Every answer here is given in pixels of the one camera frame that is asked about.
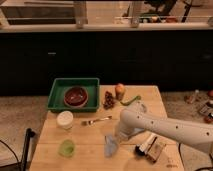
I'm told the dark purple grape bunch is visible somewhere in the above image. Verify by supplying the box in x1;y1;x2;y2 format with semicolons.
103;91;115;109

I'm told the green plastic tray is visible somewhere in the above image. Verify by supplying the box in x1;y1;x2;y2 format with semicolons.
47;78;100;113

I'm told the green cucumber toy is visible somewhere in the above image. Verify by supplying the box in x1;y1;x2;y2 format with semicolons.
120;95;141;106

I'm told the orange and green fruit toy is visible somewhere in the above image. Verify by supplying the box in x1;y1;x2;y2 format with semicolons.
115;83;125;101

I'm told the light blue towel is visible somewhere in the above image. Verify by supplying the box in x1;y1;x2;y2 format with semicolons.
104;135;118;157

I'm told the brown wooden block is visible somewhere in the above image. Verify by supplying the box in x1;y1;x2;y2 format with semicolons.
147;138;166;163

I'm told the dark red bowl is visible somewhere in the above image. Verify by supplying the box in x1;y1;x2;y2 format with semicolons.
64;86;88;107

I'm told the black cable on floor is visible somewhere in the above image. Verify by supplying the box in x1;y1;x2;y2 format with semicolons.
177;143;213;171

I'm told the black office chair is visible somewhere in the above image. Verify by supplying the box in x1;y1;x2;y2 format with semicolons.
144;0;178;16

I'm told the green plastic cup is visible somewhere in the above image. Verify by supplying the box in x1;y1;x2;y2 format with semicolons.
58;139;75;157

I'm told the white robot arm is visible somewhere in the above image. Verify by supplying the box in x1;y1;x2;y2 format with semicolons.
115;101;213;156

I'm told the golden metal fork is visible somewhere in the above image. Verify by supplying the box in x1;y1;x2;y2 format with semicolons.
81;116;112;126

